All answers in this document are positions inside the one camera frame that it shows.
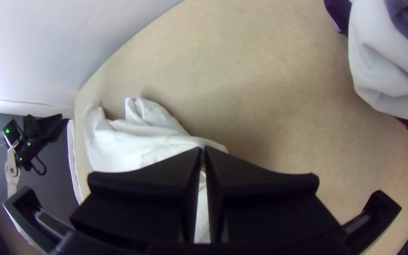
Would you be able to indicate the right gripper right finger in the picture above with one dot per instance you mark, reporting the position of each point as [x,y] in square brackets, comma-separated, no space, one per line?
[260,205]

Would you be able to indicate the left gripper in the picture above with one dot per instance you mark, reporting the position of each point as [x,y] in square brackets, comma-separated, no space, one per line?
[44,127]

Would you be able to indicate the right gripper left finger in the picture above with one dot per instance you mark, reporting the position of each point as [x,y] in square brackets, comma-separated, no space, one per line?
[143,205]

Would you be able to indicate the white t-shirt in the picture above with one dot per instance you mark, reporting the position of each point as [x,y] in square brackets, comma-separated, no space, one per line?
[136,141]

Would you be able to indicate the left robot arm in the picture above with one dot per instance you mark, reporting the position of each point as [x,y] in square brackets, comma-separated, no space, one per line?
[12,173]

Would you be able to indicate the heap of clothes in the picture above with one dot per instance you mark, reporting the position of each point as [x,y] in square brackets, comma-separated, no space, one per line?
[388,63]

